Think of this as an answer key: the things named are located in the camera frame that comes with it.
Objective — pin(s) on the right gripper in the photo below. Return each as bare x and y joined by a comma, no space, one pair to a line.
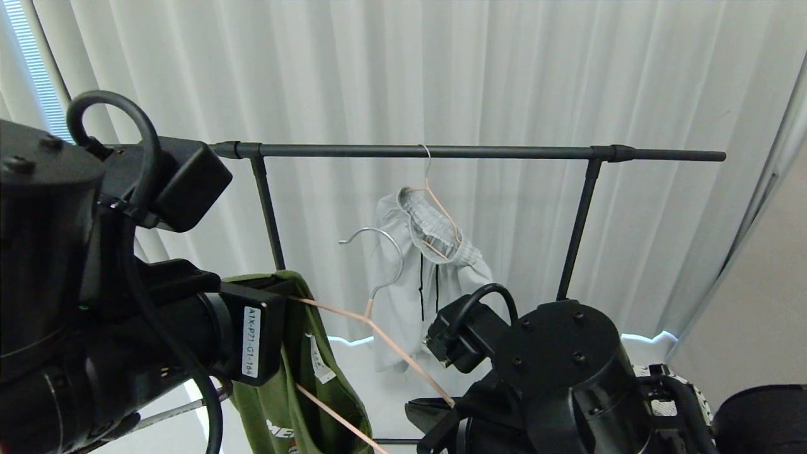
441,416

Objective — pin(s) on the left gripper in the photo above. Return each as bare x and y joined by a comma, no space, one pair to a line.
265,340

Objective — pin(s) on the green garment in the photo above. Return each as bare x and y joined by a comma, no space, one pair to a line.
265,416

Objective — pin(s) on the pink clothes hanger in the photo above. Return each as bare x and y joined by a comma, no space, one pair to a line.
427,183
369,309

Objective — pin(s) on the pale grey shorts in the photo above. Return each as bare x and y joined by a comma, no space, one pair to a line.
397,315

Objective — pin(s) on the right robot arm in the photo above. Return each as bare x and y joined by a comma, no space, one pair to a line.
567,353

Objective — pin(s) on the white laundry basket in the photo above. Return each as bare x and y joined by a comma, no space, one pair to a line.
703,403

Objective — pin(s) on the black clothes rack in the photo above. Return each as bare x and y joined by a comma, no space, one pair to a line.
504,152

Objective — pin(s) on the window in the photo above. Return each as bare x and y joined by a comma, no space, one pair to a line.
34,75

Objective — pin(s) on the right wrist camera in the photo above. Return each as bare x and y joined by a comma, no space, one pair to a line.
466,340

